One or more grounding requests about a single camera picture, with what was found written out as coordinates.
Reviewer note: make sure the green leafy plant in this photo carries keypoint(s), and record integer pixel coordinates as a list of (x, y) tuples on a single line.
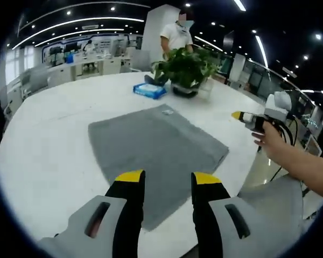
[(185, 65)]

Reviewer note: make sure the blue box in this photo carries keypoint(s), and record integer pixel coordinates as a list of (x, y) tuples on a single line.
[(70, 58)]

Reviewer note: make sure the grey towel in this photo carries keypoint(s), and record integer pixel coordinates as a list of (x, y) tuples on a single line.
[(156, 150)]

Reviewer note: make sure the clear glass vase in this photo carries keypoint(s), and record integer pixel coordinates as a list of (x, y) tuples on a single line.
[(206, 90)]

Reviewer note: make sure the blue wet wipes packet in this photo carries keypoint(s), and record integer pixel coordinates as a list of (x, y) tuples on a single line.
[(150, 90)]

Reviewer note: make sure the person's right hand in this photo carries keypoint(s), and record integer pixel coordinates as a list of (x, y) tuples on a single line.
[(273, 142)]

